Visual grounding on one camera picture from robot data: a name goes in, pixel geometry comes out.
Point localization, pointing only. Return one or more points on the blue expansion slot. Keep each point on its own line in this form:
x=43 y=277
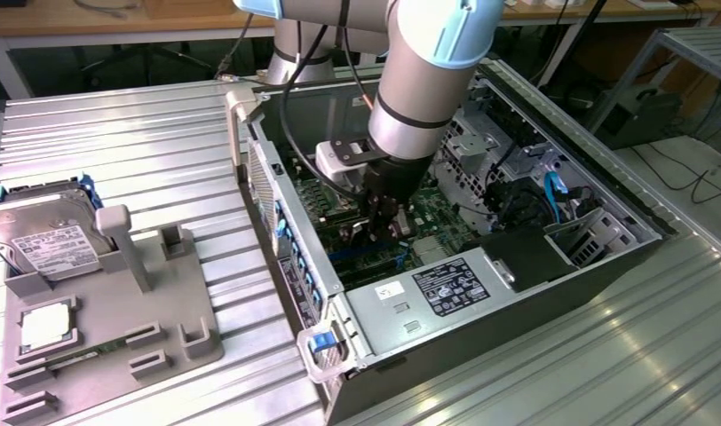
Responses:
x=342 y=255

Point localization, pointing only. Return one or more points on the green motherboard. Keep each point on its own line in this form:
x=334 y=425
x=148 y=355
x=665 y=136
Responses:
x=449 y=213

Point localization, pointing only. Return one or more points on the silver power supply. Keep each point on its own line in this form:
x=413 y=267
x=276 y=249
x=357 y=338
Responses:
x=396 y=319

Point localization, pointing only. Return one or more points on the blue slot latch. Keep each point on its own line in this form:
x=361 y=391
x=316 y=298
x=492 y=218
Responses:
x=280 y=207
x=289 y=237
x=309 y=279
x=304 y=265
x=316 y=296
x=282 y=223

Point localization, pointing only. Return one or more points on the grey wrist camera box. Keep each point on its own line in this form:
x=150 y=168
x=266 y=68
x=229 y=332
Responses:
x=332 y=162

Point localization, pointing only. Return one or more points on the wooden desk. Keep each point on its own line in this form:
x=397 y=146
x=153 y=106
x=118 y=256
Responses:
x=41 y=26
x=574 y=9

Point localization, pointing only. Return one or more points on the dark grey machine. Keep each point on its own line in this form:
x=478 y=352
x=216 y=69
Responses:
x=645 y=120

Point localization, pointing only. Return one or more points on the silver CPU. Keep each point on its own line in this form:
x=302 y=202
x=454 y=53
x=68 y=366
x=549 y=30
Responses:
x=46 y=326

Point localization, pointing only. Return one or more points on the grey parts rack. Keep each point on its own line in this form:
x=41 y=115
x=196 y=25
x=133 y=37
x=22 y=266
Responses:
x=118 y=319

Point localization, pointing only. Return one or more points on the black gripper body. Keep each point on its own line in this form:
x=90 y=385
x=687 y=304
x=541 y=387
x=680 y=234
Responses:
x=396 y=177

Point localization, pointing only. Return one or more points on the silver hard disk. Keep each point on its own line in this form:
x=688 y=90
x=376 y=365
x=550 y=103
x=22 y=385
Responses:
x=41 y=231

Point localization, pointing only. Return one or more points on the silver chipset heatsink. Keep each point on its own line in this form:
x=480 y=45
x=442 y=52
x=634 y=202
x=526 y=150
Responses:
x=429 y=248

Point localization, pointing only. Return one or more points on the long black expansion slot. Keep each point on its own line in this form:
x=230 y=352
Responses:
x=373 y=266
x=378 y=276

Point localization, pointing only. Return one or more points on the black plastic shroud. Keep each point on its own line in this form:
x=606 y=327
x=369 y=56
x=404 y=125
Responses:
x=514 y=257

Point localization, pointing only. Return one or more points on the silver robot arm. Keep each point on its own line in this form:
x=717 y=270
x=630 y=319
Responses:
x=420 y=89

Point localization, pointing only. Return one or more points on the open PC case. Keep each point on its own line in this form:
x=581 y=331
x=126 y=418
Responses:
x=514 y=337

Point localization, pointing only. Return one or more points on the metal slat table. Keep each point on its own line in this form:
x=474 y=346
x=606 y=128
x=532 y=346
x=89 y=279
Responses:
x=711 y=49

